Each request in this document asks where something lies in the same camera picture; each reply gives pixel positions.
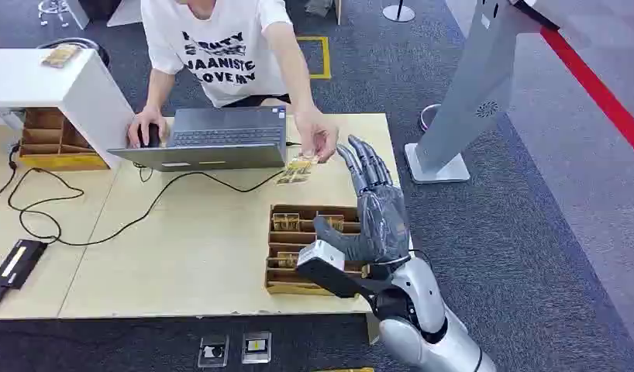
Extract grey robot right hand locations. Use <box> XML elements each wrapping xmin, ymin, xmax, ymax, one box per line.
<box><xmin>313</xmin><ymin>135</ymin><xmax>412</xmax><ymax>266</ymax></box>

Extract person's right hand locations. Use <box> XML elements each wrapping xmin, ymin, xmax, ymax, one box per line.
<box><xmin>126</xmin><ymin>105</ymin><xmax>170</xmax><ymax>150</ymax></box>

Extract person's left hand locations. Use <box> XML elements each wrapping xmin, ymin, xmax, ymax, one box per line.
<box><xmin>295</xmin><ymin>108</ymin><xmax>340</xmax><ymax>164</ymax></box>

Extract black computer mouse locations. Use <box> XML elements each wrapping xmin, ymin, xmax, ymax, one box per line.
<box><xmin>138</xmin><ymin>122</ymin><xmax>161</xmax><ymax>149</ymax></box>

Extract grey laptop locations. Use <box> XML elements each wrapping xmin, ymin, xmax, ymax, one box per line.
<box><xmin>107</xmin><ymin>106</ymin><xmax>289</xmax><ymax>173</ymax></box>

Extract wooden card box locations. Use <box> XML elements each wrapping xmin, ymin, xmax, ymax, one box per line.
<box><xmin>264</xmin><ymin>204</ymin><xmax>372</xmax><ymax>298</ymax></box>
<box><xmin>18</xmin><ymin>108</ymin><xmax>110</xmax><ymax>172</ymax></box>

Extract black round chair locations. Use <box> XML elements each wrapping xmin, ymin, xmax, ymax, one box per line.
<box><xmin>36</xmin><ymin>36</ymin><xmax>112</xmax><ymax>71</ymax></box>

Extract person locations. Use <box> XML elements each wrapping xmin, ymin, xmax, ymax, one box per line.
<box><xmin>140</xmin><ymin>0</ymin><xmax>298</xmax><ymax>110</ymax></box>

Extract round chrome base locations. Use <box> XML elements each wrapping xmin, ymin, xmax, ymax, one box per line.
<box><xmin>419</xmin><ymin>102</ymin><xmax>444</xmax><ymax>133</ymax></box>

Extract white desk shelf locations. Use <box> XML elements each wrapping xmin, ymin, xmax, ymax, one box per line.
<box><xmin>0</xmin><ymin>47</ymin><xmax>136</xmax><ymax>171</ymax></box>

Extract round stanchion base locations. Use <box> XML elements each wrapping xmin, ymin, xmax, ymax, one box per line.
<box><xmin>382</xmin><ymin>0</ymin><xmax>416</xmax><ymax>23</ymax></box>

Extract chrome stool legs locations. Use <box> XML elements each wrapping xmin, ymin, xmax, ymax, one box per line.
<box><xmin>36</xmin><ymin>0</ymin><xmax>71</xmax><ymax>28</ymax></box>

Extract grey kiosk stand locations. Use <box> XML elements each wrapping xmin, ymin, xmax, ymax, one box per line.
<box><xmin>404</xmin><ymin>0</ymin><xmax>562</xmax><ymax>184</ymax></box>

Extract steel floor socket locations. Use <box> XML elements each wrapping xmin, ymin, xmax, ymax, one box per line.
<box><xmin>241</xmin><ymin>331</ymin><xmax>273</xmax><ymax>365</ymax></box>
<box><xmin>198</xmin><ymin>334</ymin><xmax>229</xmax><ymax>369</ymax></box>

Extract black power adapter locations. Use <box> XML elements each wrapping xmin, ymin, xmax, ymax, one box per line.
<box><xmin>0</xmin><ymin>239</ymin><xmax>48</xmax><ymax>291</ymax></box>

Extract red barrier belt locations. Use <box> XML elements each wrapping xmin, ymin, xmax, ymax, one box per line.
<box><xmin>540</xmin><ymin>26</ymin><xmax>634</xmax><ymax>161</ymax></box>

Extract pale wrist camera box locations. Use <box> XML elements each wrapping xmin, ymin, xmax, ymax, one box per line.
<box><xmin>295</xmin><ymin>239</ymin><xmax>380</xmax><ymax>300</ymax></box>

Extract long black cable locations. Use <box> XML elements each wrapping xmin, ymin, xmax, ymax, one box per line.
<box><xmin>8</xmin><ymin>141</ymin><xmax>302</xmax><ymax>247</ymax></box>

